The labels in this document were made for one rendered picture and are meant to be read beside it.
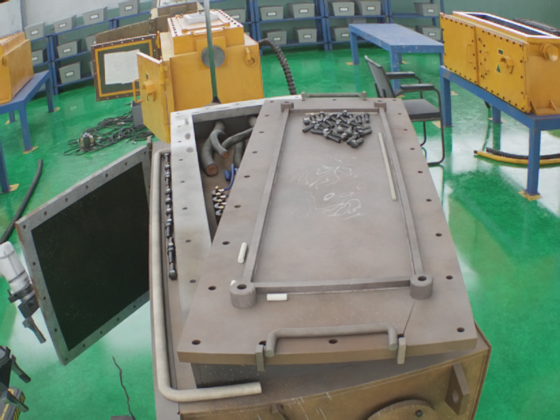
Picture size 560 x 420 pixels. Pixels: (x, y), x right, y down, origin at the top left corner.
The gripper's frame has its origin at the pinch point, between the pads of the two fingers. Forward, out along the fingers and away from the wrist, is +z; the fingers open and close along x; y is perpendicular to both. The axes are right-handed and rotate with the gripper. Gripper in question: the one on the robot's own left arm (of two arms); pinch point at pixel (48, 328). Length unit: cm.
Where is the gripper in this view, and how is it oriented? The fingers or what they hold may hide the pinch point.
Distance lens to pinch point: 211.8
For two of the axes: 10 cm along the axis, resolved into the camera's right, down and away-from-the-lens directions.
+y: 8.7, -3.8, -3.1
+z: 4.6, 8.6, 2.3
